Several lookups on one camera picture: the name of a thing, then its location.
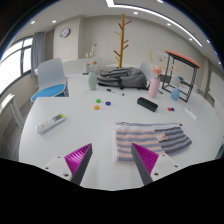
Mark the wooden coat rack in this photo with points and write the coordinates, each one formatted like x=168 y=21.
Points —
x=121 y=43

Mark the green round magnet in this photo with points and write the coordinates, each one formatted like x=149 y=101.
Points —
x=98 y=100

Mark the black whiteboard eraser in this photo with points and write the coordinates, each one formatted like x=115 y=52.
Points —
x=147 y=104

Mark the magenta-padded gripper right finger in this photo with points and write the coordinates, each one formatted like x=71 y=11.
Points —
x=146 y=159

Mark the white chair with blue cushion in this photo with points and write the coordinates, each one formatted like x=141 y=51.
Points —
x=50 y=75

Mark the orange round magnet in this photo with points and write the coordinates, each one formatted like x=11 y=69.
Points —
x=96 y=107

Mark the round wall clock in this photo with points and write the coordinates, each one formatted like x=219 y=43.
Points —
x=65 y=32

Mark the grey backpack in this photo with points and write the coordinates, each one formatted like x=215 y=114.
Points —
x=126 y=77

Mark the black marker pen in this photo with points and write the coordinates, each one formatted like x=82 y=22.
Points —
x=115 y=92

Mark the long ceiling light strip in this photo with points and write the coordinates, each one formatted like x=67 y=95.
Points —
x=160 y=15

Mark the pink vase with flowers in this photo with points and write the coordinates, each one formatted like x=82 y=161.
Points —
x=154 y=88

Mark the pink grey striped towel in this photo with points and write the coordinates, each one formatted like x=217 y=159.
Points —
x=140 y=138

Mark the window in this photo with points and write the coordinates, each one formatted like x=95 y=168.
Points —
x=13 y=63

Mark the green vase with dried stems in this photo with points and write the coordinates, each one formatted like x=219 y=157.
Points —
x=92 y=81

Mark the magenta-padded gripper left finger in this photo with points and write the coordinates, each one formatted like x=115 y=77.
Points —
x=77 y=160

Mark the white slatted chair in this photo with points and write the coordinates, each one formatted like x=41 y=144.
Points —
x=13 y=111

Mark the grey curtain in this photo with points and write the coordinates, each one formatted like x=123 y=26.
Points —
x=37 y=53

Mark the blue vase with stems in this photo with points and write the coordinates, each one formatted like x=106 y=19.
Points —
x=175 y=94

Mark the black-frame stand with orange top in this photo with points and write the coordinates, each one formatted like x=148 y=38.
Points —
x=183 y=57

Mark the round ceiling lights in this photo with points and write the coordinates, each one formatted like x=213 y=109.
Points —
x=135 y=13

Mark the white remote control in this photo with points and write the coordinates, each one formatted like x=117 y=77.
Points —
x=50 y=123

